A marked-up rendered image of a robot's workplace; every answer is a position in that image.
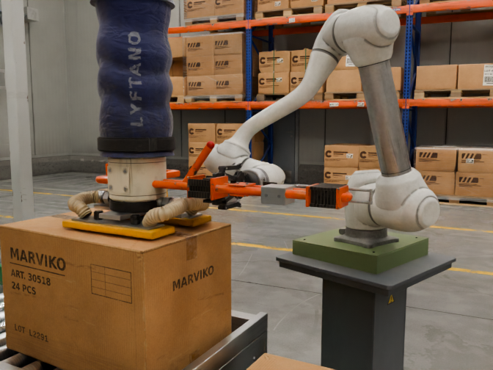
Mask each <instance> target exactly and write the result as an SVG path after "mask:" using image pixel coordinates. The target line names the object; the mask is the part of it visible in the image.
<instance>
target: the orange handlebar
mask: <svg viewBox="0 0 493 370"><path fill-rule="evenodd" d="M179 176H180V171H179V170H167V178H175V177H179ZM95 181H96V182H97V183H99V184H108V176H107V175H99V176H98V177H96V179H95ZM182 181H183V180H172V179H164V180H163V181H154V182H153V183H152V185H153V187H154V188H161V189H179V190H187V183H186V182H182ZM255 184H256V183H244V182H236V183H235V184H227V183H224V184H223V185H218V184H217V185H216V186H215V192H216V193H226V194H229V196H237V197H249V196H250V195H254V196H261V187H262V186H260V185H255ZM285 196H286V198H291V199H301V200H306V189H303V188H293V190H291V189H287V190H286V192H285ZM352 198H353V195H352V194H351V193H350V192H346V193H343V194H342V195H341V202H342V203H344V202H348V201H351V200H352Z"/></svg>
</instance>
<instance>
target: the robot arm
mask: <svg viewBox="0 0 493 370"><path fill-rule="evenodd" d="M400 28H401V23H400V20H399V17H398V15H397V13H396V12H395V10H393V9H392V8H390V7H388V6H385V5H381V4H368V5H364V6H361V7H356V8H354V9H352V10H347V9H339V10H336V11H335V12H334V13H332V14H331V15H330V16H329V18H328V19H327V20H326V22H325V23H324V25H323V26H322V28H321V30H320V32H319V34H318V36H317V38H316V40H315V43H314V46H313V49H312V51H311V54H310V58H309V62H308V65H307V69H306V72H305V75H304V78H303V79H302V82H301V83H300V85H299V86H298V87H297V88H296V89H295V90H294V91H292V92H291V93H289V94H288V95H286V96H285V97H283V98H281V99H280V100H278V101H277V102H275V103H274V104H272V105H271V106H269V107H267V108H265V109H264V110H262V111H261V112H259V113H257V114H256V115H254V116H253V117H251V118H250V119H248V120H247V121H246V122H245V123H244V124H243V125H242V126H241V127H240V128H239V129H238V130H237V132H236V133H235V134H234V135H233V136H232V137H231V138H230V139H226V140H225V141H224V142H223V143H222V144H220V145H218V144H215V146H214V148H213V150H212V151H211V152H210V154H209V155H208V157H207V159H206V160H205V161H204V163H203V164H204V165H205V167H206V168H207V170H209V171H210V172H211V173H213V177H210V178H204V179H203V180H210V181H211V178H216V177H221V176H226V175H227V176H228V182H229V183H231V184H235V183H236V182H244V183H256V184H255V185H260V186H262V185H263V182H264V181H267V182H274V183H277V184H284V181H285V174H284V172H283V170H282V169H281V168H280V167H278V166H277V165H275V164H269V163H268V162H261V161H258V160H255V159H251V158H250V157H249V156H250V154H251V153H250V151H249V142H250V140H251V138H252V137H253V136H254V135H255V134H256V133H258V132H259V131H260V130H261V129H263V128H265V127H266V126H269V125H271V124H272V123H274V122H276V121H278V120H279V119H281V118H283V117H284V116H286V115H289V114H290V113H291V112H294V111H296V110H297V109H299V108H300V107H302V106H304V105H305V104H306V103H307V102H308V101H309V100H311V99H312V98H313V97H314V95H315V94H316V93H317V92H318V91H319V90H320V88H321V87H322V85H323V84H324V82H325V81H326V80H327V78H328V77H329V75H330V74H331V72H332V71H333V70H334V69H335V68H336V66H337V64H338V62H339V61H340V59H341V58H342V57H344V56H346V55H348V56H349V57H350V59H351V61H352V62H353V64H354V65H355V66H356V67H358V69H359V75H360V79H361V82H362V88H363V92H364V96H365V103H366V106H367V110H368V116H369V119H370V126H371V129H372V133H373V139H374V142H375V146H376V152H377V156H378V160H379V166H380V170H381V172H380V171H379V170H359V171H355V172H354V173H353V175H351V177H350V178H349V180H348V184H347V185H348V187H353V188H364V189H373V205H370V204H362V203H348V205H347V206H345V217H346V227H345V228H340V229H339V234H341V235H340V236H335V237H334V241H335V242H343V243H347V244H353V245H356V246H360V247H364V248H374V247H378V246H381V245H384V244H389V243H393V242H399V238H398V237H395V236H390V235H387V229H388V228H389V229H392V230H395V231H403V232H417V231H421V230H423V229H426V228H428V227H430V226H432V225H433V224H434V223H435V222H436V221H437V220H438V218H439V213H440V205H439V201H438V199H437V196H436V195H435V194H434V193H433V192H432V191H431V190H430V189H429V188H428V187H427V185H426V183H425V181H424V180H423V177H422V175H421V174H420V172H419V171H417V170H416V169H415V168H413V167H411V163H410V160H409V153H408V149H407V145H406V138H405V134H404V130H403V123H402V119H401V113H400V109H399V105H398V99H397V95H396V91H395V84H394V80H393V77H392V70H391V66H390V58H391V57H392V52H393V45H394V42H395V40H396V39H397V37H398V34H399V32H400ZM234 197H235V198H236V199H235V200H233V201H232V202H229V203H228V201H229V200H231V199H232V198H234ZM241 198H242V197H237V196H229V194H228V197H223V198H219V199H216V200H211V199H204V200H203V202H204V203H212V205H215V206H218V209H221V210H228V209H230V208H234V207H239V208H240V207H241V203H240V199H241Z"/></svg>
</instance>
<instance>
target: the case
mask: <svg viewBox="0 0 493 370"><path fill-rule="evenodd" d="M77 217H78V215H77V214H76V213H75V212H73V211H72V212H68V213H64V214H56V215H51V216H47V217H40V218H36V219H31V220H24V221H20V222H12V223H8V224H4V225H0V245H1V269H2V281H3V294H4V318H5V330H6V342H7V348H8V349H11V350H14V351H16V352H20V353H21V354H24V355H27V356H29V357H31V358H34V359H37V360H40V361H42V362H44V363H48V364H50V365H52V366H56V367H58V368H60V369H63V370H182V369H184V368H185V367H186V366H188V365H189V364H190V363H192V362H193V361H194V360H196V359H197V358H198V357H199V356H201V355H203V354H204V353H205V352H207V351H208V350H209V349H210V348H212V347H213V346H215V345H216V344H218V343H219V342H220V341H221V340H223V339H224V338H226V337H227V336H228V335H229V334H231V224H228V223H223V222H211V221H210V222H206V223H203V224H201V225H197V226H194V227H192V226H185V225H173V224H167V223H160V222H158V224H164V225H170V226H174V227H175V232H174V233H171V234H168V235H166V236H162V237H159V238H156V239H143V238H137V237H132V236H122V235H117V234H111V233H101V232H95V231H86V230H80V229H75V228H65V227H62V221H64V220H70V219H74V218H77Z"/></svg>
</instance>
